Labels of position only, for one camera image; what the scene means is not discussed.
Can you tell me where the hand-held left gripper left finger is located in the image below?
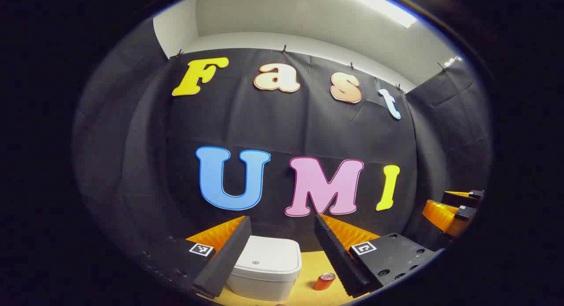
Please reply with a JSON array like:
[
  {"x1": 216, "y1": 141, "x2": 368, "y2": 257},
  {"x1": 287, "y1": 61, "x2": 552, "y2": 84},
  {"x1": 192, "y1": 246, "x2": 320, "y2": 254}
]
[{"x1": 132, "y1": 216, "x2": 252, "y2": 299}]

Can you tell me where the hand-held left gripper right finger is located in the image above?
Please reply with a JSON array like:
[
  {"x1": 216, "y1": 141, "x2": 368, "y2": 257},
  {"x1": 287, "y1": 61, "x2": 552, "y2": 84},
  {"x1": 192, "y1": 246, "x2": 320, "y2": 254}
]
[{"x1": 314, "y1": 213, "x2": 444, "y2": 298}]

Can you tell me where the red pop can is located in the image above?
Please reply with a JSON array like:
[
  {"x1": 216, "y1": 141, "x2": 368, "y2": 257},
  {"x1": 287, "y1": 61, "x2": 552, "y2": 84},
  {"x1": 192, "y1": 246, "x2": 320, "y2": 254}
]
[{"x1": 313, "y1": 272, "x2": 337, "y2": 291}]

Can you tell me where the white desktop garbage bin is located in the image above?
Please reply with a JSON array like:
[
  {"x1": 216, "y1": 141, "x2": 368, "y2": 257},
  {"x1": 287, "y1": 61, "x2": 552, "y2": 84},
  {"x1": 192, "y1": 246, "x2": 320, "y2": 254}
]
[{"x1": 226, "y1": 235, "x2": 303, "y2": 302}]

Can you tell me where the black backdrop cloth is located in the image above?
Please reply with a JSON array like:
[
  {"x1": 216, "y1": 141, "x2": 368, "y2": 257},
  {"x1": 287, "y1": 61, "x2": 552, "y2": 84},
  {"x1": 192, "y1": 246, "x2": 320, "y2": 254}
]
[{"x1": 73, "y1": 19, "x2": 492, "y2": 262}]

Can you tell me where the ceiling light panel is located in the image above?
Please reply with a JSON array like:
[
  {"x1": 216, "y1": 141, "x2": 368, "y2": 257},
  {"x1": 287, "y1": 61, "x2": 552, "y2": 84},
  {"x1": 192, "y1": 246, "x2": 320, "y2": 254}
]
[{"x1": 328, "y1": 0, "x2": 418, "y2": 29}]

